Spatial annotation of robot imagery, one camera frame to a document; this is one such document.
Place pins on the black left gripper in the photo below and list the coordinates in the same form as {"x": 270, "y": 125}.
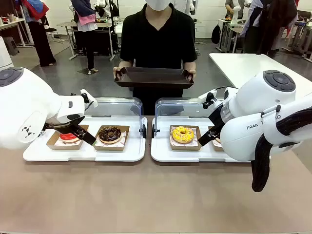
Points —
{"x": 61, "y": 126}

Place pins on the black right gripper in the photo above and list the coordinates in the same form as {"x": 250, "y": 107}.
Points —
{"x": 217, "y": 118}

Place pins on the brown cardboard donut tray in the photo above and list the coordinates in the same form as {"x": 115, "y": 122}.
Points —
{"x": 185, "y": 146}
{"x": 215, "y": 147}
{"x": 52, "y": 143}
{"x": 97, "y": 147}

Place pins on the yellow sprinkled donut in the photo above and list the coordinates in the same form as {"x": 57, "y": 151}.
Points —
{"x": 182, "y": 134}

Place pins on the dark brown serving tray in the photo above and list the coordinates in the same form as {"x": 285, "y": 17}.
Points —
{"x": 153, "y": 78}

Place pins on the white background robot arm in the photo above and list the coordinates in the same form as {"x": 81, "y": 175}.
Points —
{"x": 236, "y": 14}

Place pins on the person right forearm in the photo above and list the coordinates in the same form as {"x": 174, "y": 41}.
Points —
{"x": 126, "y": 64}

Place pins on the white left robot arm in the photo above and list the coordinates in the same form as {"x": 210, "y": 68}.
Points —
{"x": 24, "y": 102}

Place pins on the person left forearm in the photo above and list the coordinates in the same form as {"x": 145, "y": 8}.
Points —
{"x": 189, "y": 65}

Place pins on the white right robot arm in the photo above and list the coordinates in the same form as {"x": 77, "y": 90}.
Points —
{"x": 256, "y": 102}

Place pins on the purple striped chocolate donut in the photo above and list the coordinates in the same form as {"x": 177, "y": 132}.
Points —
{"x": 217, "y": 140}

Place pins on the white paper donut liner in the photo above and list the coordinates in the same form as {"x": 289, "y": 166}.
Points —
{"x": 215, "y": 144}
{"x": 59, "y": 144}
{"x": 124, "y": 139}

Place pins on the red glazed donut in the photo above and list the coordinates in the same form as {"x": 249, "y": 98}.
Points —
{"x": 68, "y": 138}

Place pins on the chocolate sprinkled donut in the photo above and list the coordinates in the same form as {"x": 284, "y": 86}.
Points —
{"x": 109, "y": 134}

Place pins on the person torso black shirt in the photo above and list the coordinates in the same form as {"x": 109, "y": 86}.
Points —
{"x": 158, "y": 41}

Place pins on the person left hand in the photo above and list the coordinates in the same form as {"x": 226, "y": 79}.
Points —
{"x": 192, "y": 73}

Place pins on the person right hand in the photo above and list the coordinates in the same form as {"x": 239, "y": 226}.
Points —
{"x": 118, "y": 72}

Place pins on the white display tray base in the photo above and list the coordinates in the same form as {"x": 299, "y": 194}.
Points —
{"x": 161, "y": 151}
{"x": 122, "y": 156}

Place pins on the clear display lid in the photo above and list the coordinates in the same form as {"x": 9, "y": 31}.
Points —
{"x": 117, "y": 107}
{"x": 170, "y": 109}

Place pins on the large white table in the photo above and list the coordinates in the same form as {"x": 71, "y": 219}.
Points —
{"x": 234, "y": 65}

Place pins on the black backpack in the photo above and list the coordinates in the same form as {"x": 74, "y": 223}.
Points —
{"x": 216, "y": 34}

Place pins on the bystander in pink top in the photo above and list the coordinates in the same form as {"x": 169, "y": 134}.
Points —
{"x": 86, "y": 31}

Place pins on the bystander in black skirt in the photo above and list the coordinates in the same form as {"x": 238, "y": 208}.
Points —
{"x": 41, "y": 36}

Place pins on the grey background desk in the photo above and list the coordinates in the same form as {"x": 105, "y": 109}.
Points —
{"x": 68, "y": 25}

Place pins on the white air purifier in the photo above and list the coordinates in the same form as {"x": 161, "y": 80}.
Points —
{"x": 5, "y": 56}

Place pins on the grey plastic stool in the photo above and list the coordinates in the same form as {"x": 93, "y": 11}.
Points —
{"x": 11, "y": 45}

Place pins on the bystander with long dark hair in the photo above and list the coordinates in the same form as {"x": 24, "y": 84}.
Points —
{"x": 270, "y": 26}

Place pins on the white face mask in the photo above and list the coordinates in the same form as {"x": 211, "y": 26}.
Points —
{"x": 157, "y": 4}

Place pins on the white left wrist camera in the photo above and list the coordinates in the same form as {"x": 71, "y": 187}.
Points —
{"x": 89, "y": 98}

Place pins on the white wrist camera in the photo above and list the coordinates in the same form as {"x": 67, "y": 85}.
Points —
{"x": 207, "y": 96}
{"x": 89, "y": 98}

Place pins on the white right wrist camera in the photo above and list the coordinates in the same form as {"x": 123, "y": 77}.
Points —
{"x": 207, "y": 96}

